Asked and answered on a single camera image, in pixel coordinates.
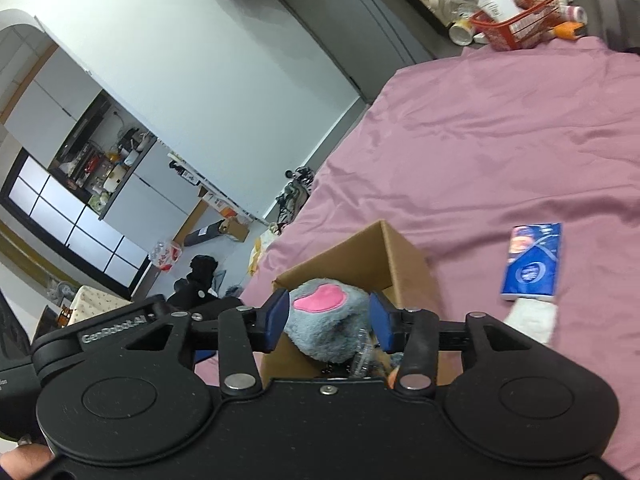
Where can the orange bottle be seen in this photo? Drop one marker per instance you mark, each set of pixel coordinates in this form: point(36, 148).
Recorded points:
point(569, 31)

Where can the clear plastic bag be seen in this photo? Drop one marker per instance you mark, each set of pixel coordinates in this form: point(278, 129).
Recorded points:
point(362, 360)

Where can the white sock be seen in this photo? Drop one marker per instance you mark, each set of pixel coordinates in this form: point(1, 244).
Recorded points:
point(530, 317)

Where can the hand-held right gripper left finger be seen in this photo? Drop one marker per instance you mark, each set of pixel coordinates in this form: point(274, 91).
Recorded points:
point(277, 320)

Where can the white paper box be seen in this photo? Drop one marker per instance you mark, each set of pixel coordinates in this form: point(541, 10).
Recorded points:
point(497, 7)

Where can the yellow white bag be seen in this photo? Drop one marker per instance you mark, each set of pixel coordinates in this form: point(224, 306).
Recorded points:
point(257, 255)

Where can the cream dotted cloth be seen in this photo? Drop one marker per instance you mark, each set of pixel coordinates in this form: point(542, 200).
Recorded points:
point(95, 305)

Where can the person's left hand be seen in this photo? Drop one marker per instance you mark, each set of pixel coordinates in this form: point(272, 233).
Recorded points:
point(22, 462)

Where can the grey plush toy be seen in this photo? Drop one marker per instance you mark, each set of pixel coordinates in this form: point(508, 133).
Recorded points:
point(325, 325)

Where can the large floor cardboard box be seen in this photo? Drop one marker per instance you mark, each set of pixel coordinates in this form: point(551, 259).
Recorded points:
point(215, 200)

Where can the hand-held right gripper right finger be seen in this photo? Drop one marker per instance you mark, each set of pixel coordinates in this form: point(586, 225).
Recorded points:
point(381, 322)

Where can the black flat package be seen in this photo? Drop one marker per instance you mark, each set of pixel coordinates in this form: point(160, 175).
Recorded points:
point(202, 234)

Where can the grey cloth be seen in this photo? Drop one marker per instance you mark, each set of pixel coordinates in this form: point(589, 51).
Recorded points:
point(234, 291)

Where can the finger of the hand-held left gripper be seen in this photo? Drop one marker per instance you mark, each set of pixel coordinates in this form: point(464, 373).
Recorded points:
point(204, 357)

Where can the red plastic basket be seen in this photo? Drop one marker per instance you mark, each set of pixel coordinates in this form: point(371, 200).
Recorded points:
point(520, 30)

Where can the red white plastic bag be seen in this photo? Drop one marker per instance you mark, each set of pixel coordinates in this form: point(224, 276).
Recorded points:
point(165, 256)

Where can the black clothes on floor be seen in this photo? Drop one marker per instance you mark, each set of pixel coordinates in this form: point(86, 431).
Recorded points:
point(197, 275)

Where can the small floor cardboard box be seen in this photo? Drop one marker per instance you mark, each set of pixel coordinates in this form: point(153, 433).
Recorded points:
point(235, 229)

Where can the white kitchen cabinet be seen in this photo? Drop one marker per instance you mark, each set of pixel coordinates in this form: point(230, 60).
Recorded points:
point(50, 105)

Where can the grey door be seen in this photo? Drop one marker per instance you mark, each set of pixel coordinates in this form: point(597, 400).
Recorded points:
point(360, 25)

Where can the purple bed sheet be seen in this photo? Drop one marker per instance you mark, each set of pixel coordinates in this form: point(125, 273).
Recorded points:
point(475, 135)

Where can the paper cup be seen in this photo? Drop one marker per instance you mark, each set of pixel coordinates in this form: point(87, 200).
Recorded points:
point(461, 31)

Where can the blue tissue pack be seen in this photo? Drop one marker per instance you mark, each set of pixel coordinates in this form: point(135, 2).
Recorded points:
point(532, 260)

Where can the pink white bottle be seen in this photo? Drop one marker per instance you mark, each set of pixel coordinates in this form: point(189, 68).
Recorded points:
point(574, 12)

